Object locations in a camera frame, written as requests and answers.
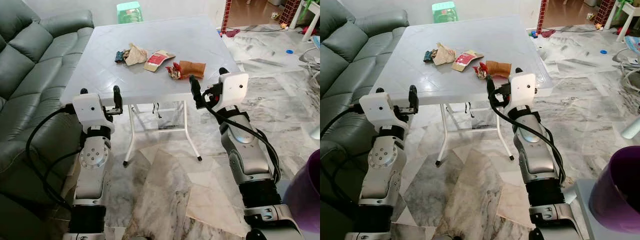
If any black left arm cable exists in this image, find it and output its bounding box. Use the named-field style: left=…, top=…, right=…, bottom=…
left=25, top=106, right=77, bottom=212
left=320, top=106, right=363, bottom=201

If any red brick wall corner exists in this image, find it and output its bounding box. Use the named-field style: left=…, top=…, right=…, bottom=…
left=279, top=0, right=301, bottom=27
left=594, top=0, right=616, bottom=27

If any green plastic stool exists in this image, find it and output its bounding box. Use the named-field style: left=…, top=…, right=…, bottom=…
left=432, top=1, right=459, bottom=24
left=116, top=1, right=144, bottom=25

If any white plastic side table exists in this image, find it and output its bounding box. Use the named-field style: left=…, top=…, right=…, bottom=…
left=289, top=0, right=321, bottom=42
left=604, top=0, right=640, bottom=43

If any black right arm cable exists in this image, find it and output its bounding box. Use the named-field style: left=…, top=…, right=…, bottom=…
left=200, top=97, right=282, bottom=184
left=492, top=97, right=567, bottom=185

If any purple plastic rubbish bin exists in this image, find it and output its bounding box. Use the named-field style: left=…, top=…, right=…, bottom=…
left=588, top=145, right=640, bottom=234
left=282, top=148, right=321, bottom=234

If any grey stand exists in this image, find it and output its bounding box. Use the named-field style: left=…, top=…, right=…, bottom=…
left=564, top=179, right=640, bottom=240

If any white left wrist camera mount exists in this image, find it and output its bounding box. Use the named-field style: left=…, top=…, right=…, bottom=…
left=358, top=92, right=401, bottom=126
left=72, top=92, right=115, bottom=126

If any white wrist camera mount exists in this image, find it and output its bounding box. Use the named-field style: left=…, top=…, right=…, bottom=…
left=504, top=72, right=537, bottom=112
left=218, top=72, right=250, bottom=112
left=72, top=92, right=115, bottom=126
left=358, top=92, right=401, bottom=126

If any dark green leather sofa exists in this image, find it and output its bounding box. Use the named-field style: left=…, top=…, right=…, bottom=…
left=320, top=0, right=410, bottom=240
left=0, top=0, right=96, bottom=223

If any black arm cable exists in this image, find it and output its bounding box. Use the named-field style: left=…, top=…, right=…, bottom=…
left=320, top=106, right=363, bottom=201
left=492, top=97, right=567, bottom=185
left=25, top=106, right=77, bottom=212
left=200, top=97, right=282, bottom=184

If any white folding table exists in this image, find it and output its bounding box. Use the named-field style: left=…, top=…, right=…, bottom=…
left=370, top=15, right=554, bottom=167
left=59, top=15, right=242, bottom=167

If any red and tan packet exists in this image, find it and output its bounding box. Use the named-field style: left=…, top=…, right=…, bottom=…
left=143, top=50, right=176, bottom=73
left=452, top=50, right=485, bottom=72

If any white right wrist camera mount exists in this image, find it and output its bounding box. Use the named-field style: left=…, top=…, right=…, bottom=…
left=504, top=72, right=537, bottom=112
left=218, top=72, right=250, bottom=112

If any beige crumpled paper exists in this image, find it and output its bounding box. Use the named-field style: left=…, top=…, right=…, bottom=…
left=432, top=42, right=457, bottom=66
left=123, top=43, right=149, bottom=67

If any red brick pillar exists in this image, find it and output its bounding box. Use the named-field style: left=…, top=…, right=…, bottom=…
left=220, top=0, right=234, bottom=34
left=537, top=0, right=549, bottom=32

